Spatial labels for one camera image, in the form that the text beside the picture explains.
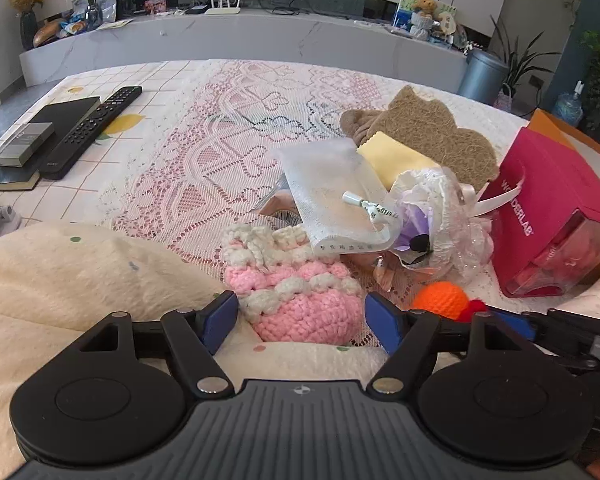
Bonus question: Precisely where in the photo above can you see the dried flowers in dark vase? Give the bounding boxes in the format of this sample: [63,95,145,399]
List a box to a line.
[7,0,46,51]

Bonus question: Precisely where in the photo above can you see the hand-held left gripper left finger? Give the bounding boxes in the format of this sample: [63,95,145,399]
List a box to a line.
[72,290,240,397]

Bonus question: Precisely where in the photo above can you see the pink white crochet pouch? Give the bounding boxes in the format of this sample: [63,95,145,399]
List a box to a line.
[221,224,365,346]

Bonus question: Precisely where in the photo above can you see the teddy bear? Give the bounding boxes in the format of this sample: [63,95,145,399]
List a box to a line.
[409,0,439,40]

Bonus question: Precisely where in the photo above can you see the orange crochet ball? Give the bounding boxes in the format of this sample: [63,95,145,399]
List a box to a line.
[411,282,471,321]

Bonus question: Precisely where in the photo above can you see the yellow cloth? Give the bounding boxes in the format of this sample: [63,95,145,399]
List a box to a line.
[356,130,441,192]

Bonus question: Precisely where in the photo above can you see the white lace flower bouquet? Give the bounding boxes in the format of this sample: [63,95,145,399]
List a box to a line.
[387,166,524,287]

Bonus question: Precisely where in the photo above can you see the brown knitted cloth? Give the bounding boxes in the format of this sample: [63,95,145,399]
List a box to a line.
[340,107,397,147]

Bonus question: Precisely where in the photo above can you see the grey marble tv cabinet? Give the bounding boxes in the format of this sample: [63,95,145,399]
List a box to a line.
[19,6,469,94]

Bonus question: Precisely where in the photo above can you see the orange box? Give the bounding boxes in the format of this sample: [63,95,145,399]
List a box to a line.
[525,108,600,287]

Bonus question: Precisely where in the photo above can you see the brown bear-shaped fibre pad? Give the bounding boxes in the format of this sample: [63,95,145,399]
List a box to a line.
[375,85,501,196]

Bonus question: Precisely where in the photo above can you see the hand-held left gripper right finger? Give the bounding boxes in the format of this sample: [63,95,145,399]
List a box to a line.
[364,292,524,397]

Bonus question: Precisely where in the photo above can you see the white plastic clip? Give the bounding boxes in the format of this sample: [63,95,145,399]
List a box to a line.
[342,190,402,223]

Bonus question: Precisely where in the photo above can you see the black remote control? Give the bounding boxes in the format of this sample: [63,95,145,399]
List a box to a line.
[39,86,144,180]

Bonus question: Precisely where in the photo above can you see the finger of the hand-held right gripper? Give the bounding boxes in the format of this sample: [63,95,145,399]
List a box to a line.
[530,339,600,374]
[489,309,600,347]

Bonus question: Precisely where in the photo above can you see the magenta box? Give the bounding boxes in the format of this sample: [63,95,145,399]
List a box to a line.
[479,127,600,299]

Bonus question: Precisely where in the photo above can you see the blue water bottle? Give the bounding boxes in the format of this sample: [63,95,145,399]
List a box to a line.
[552,82,586,126]

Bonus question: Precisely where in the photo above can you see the white gadget stand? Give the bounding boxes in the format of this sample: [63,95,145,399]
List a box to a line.
[0,177,22,249]

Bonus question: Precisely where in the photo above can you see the red crochet piece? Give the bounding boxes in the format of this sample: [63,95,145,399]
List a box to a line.
[457,298,489,324]

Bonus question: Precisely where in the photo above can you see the black notebook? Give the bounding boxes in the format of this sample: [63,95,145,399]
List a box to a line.
[0,96,102,191]

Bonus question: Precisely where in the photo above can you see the snack packets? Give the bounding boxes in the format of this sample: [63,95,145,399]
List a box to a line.
[57,9,89,37]

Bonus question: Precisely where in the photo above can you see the blue grey trash can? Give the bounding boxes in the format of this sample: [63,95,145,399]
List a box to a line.
[457,48,510,106]

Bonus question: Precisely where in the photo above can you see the long-leaf potted plant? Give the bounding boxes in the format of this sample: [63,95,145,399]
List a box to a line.
[489,15,562,97]

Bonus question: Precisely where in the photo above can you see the silver box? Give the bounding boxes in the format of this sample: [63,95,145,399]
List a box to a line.
[0,122,55,167]

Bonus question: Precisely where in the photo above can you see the small woven basket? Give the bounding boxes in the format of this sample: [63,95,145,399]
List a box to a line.
[492,84,514,111]

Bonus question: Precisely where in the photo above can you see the white router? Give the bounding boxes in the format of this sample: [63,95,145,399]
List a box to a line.
[204,0,244,15]

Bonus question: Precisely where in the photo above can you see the cream fleece blanket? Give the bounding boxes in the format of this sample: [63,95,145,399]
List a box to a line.
[0,222,392,480]

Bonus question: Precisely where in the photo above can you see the white mesh packet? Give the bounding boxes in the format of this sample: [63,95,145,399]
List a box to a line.
[277,138,404,257]

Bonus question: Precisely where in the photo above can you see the pink lace tablecloth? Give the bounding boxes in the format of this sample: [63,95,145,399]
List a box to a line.
[100,59,481,352]

